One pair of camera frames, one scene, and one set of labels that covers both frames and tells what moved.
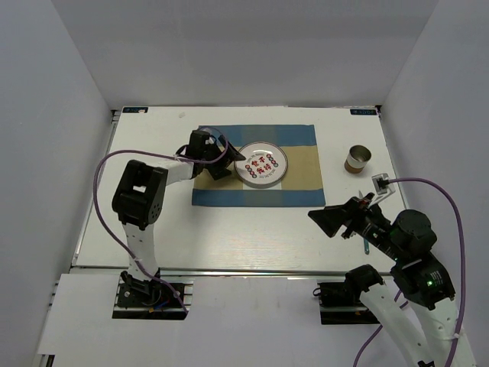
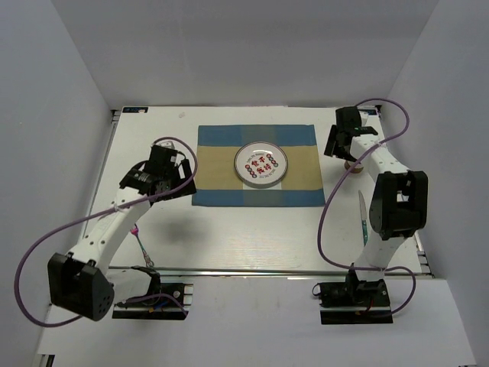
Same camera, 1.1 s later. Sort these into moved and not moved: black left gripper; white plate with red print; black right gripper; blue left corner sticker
Moved: black right gripper; black left gripper
Not moved: white plate with red print; blue left corner sticker
